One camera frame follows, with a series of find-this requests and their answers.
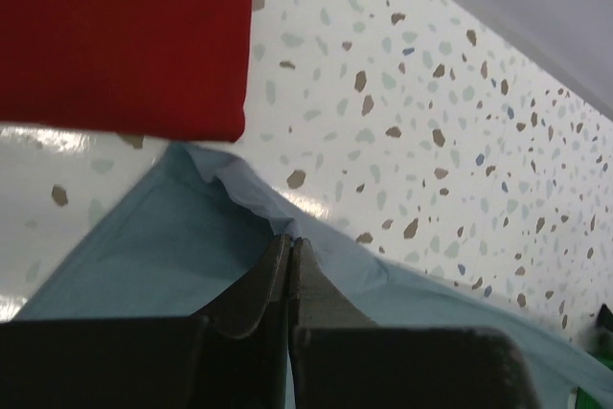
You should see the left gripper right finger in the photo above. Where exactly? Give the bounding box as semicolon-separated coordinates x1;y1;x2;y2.
289;239;540;408

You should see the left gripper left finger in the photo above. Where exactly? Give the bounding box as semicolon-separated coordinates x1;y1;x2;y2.
1;235;291;408

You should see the blue-grey t-shirt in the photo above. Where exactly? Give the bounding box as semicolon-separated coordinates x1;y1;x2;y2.
18;144;612;408

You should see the green plastic bin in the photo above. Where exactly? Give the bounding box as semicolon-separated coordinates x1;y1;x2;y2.
572;304;612;409

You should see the folded red t-shirt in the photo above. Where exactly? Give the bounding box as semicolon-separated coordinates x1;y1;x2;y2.
1;0;253;142

